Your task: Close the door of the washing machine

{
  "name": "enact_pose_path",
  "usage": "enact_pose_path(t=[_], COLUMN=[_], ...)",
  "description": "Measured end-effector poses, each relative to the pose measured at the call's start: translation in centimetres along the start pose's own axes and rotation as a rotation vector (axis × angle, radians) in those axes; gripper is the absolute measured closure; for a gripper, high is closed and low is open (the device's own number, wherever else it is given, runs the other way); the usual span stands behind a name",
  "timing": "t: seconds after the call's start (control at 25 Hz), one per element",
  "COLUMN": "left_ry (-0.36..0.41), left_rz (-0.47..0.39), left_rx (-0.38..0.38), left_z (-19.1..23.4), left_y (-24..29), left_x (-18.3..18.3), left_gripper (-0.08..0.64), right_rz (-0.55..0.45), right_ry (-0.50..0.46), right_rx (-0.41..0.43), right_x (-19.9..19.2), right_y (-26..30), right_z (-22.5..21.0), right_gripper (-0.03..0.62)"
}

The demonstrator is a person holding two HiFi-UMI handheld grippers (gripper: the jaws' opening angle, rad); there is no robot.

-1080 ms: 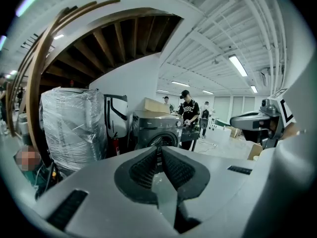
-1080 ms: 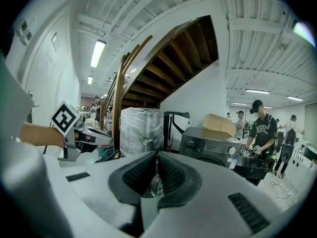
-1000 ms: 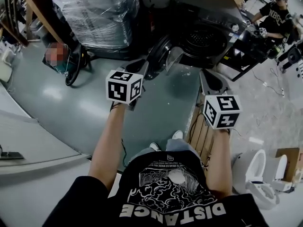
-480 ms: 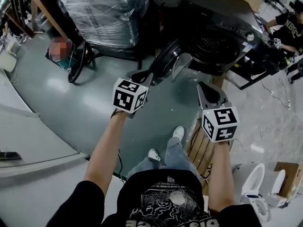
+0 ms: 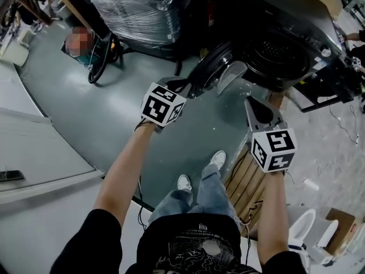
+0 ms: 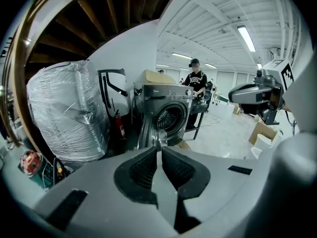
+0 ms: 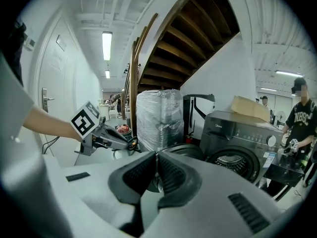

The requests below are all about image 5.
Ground black metal trolley base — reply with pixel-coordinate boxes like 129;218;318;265
293;74;360;114

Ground white box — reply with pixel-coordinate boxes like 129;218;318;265
0;28;31;67

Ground white floor cable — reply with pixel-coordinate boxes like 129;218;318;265
329;103;360;147

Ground person's black printed t-shirt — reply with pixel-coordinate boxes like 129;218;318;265
51;208;310;274

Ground person's left forearm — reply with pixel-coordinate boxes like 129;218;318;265
92;122;158;228

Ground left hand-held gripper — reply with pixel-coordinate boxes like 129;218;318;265
140;76;191;135

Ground person's white right shoe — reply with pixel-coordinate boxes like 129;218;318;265
209;150;227;171

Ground red fire extinguisher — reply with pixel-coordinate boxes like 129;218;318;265
206;0;218;29

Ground round dark washing machine door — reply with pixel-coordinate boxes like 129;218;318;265
189;40;248;99

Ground wooden slatted pallet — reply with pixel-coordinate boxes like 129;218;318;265
224;143;287;241

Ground black thin cable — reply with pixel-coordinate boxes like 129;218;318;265
137;175;149;231

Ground plastic-wrapped dark appliance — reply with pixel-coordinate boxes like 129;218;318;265
84;0;198;61

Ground person's white shoe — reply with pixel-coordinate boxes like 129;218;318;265
209;150;227;171
177;174;193;191

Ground person's right forearm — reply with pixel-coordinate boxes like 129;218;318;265
255;170;289;265

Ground dark grey washing machine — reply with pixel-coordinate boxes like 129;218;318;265
196;0;344;94

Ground person's white left shoe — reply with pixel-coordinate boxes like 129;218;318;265
177;174;193;191

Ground brown cardboard box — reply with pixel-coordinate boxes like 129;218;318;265
324;207;358;257

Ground black corrugated hose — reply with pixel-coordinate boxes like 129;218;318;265
87;32;124;85

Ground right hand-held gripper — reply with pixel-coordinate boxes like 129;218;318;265
244;95;299;174

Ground person's blue jeans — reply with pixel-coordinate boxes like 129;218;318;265
148;163;243;233

